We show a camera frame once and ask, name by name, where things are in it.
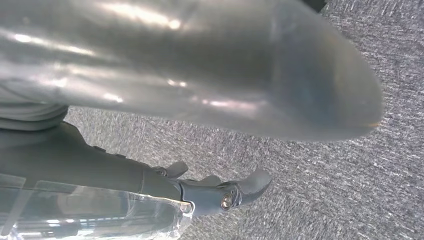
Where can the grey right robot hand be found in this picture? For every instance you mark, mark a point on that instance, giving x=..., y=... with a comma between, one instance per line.
x=82, y=172

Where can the glossy robot body shell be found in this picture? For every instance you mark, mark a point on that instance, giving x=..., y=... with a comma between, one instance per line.
x=165, y=59

